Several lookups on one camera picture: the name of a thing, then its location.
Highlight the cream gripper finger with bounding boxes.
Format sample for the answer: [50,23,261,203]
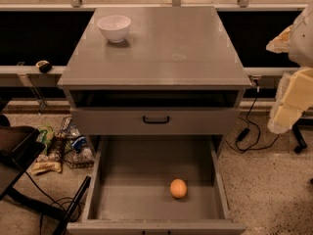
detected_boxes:
[266,26,291,54]
[267,67,313,134]

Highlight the orange fruit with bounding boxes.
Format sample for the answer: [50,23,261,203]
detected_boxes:
[170,178,187,199]

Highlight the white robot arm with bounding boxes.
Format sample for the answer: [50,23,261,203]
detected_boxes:
[266,4,313,134]

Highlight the grey drawer cabinet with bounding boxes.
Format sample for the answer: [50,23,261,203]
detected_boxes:
[59,7,250,149]

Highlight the open grey bottom drawer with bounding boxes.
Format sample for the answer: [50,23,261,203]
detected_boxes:
[67,136,246,235]

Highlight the closed grey upper drawer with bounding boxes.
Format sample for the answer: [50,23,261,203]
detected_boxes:
[70,108,239,135]

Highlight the black stand leg with caster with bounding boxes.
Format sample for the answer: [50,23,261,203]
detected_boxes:
[292,117,313,154]

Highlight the white ceramic bowl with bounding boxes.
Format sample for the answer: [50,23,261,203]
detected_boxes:
[97,15,131,43]

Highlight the black tape measure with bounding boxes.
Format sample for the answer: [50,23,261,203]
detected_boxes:
[36,60,52,73]

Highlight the green snack bag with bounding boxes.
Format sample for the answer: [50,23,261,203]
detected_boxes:
[37,125,54,155]

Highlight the yellow snack bag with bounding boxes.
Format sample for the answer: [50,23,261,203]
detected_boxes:
[31,154,62,175]

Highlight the black chair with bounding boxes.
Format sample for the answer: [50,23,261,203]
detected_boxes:
[0,116,91,235]

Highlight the black power adapter cable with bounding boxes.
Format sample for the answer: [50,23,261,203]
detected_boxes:
[225,77,282,155]

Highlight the black drawer handle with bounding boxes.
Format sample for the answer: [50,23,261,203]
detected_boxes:
[142,116,170,124]

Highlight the black floor cable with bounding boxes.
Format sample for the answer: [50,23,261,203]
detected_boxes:
[24,171,83,235]

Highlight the grey metal rail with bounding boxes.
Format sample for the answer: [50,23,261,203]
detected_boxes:
[0,66,65,87]

